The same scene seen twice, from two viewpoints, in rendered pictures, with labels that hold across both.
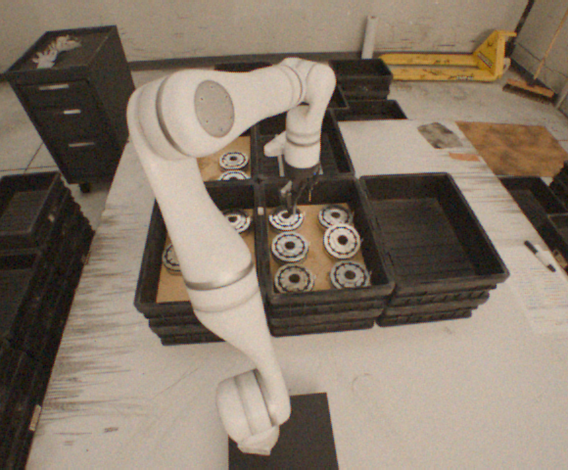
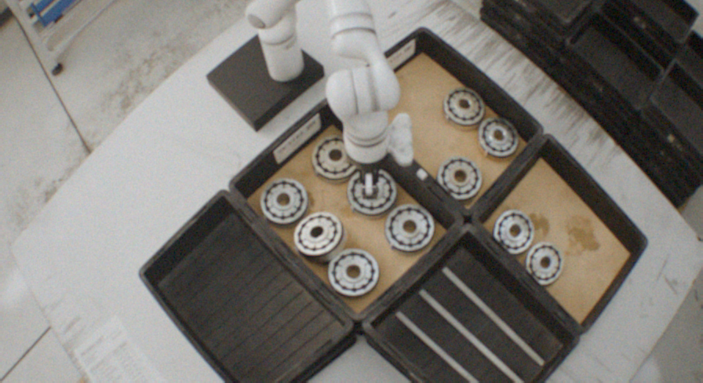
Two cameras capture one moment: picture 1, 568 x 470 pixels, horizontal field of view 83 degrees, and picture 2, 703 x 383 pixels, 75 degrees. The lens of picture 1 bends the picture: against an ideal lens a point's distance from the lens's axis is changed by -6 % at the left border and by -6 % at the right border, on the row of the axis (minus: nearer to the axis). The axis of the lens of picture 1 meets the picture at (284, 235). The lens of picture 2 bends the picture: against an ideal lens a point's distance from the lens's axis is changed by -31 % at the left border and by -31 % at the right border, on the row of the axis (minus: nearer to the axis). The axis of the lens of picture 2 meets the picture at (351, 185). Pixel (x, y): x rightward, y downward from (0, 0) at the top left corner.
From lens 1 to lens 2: 1.18 m
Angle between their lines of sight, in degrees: 61
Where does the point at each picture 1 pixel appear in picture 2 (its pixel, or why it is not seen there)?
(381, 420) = (205, 149)
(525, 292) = (133, 362)
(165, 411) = not seen: hidden behind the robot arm
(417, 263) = (230, 280)
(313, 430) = (247, 94)
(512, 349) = (128, 286)
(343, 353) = not seen: hidden behind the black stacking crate
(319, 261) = (331, 209)
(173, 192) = not seen: outside the picture
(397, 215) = (288, 341)
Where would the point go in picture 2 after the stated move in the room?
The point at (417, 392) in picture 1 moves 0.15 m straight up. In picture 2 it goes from (186, 191) to (171, 167)
